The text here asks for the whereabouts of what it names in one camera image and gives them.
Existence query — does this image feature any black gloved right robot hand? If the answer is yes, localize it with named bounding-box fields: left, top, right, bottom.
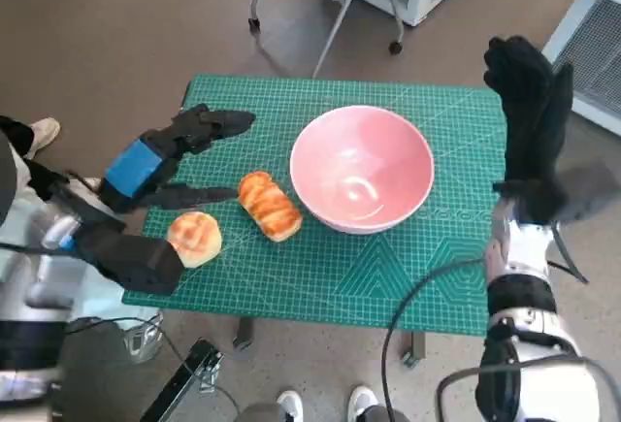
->
left=483, top=35, right=576, bottom=224

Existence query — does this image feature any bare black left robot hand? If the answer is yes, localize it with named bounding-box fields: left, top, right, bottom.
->
left=96, top=104, right=257, bottom=214

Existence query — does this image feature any round toy bread bun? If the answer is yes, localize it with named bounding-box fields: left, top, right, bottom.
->
left=167, top=211, right=223, bottom=269

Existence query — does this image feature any long twisted toy bread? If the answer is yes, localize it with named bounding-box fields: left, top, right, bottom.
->
left=237, top=171, right=305, bottom=243

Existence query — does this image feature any pink bowl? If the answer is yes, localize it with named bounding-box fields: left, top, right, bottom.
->
left=289, top=105, right=436, bottom=236

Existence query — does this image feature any person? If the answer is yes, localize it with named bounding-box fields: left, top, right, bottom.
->
left=240, top=385, right=404, bottom=422
left=0, top=114, right=106, bottom=229

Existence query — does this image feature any large white mesh cabinet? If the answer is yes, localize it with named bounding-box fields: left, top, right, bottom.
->
left=540, top=0, right=621, bottom=137

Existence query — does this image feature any grey white sneaker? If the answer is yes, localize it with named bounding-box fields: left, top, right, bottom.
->
left=123, top=312, right=165, bottom=364

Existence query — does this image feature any metal table leg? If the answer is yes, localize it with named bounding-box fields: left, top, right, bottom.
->
left=234, top=317, right=255, bottom=351
left=401, top=329, right=428, bottom=370

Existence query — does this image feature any green cutting mat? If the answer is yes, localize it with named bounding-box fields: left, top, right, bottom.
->
left=120, top=72, right=508, bottom=337

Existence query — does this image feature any grey metal rod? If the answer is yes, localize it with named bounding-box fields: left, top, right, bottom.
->
left=311, top=0, right=374, bottom=80

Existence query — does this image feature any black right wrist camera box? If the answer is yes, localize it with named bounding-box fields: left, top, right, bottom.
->
left=555, top=159, right=612, bottom=222

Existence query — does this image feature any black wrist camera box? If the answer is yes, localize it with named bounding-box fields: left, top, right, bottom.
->
left=555, top=159, right=612, bottom=222
left=77, top=225, right=188, bottom=296

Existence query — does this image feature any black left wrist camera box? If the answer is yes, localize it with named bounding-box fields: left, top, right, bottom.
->
left=77, top=225, right=188, bottom=296

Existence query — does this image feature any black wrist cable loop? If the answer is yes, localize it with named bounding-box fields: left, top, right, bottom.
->
left=547, top=221, right=589, bottom=283

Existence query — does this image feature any thin black floor cable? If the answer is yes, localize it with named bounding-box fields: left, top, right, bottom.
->
left=65, top=315, right=195, bottom=374

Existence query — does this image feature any black bar with metal bracket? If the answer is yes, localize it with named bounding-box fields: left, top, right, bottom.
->
left=140, top=338, right=227, bottom=422

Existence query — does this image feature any thick black cable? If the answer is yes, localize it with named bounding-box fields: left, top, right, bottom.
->
left=382, top=256, right=489, bottom=422

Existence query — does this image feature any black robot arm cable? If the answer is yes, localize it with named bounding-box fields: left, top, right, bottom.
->
left=436, top=354, right=615, bottom=422

